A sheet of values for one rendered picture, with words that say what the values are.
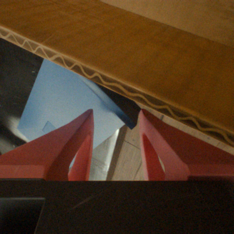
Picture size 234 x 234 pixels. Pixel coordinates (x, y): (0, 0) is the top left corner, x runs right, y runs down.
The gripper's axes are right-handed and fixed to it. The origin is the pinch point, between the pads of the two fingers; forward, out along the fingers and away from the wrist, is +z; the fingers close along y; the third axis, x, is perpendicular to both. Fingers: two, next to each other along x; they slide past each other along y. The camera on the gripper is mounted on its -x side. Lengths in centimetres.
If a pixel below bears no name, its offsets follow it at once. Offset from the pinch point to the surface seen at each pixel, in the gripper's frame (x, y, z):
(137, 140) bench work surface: 3.9, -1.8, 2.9
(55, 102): 0.6, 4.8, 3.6
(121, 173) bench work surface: 9.4, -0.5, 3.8
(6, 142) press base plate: 14.3, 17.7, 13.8
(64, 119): 2.0, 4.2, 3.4
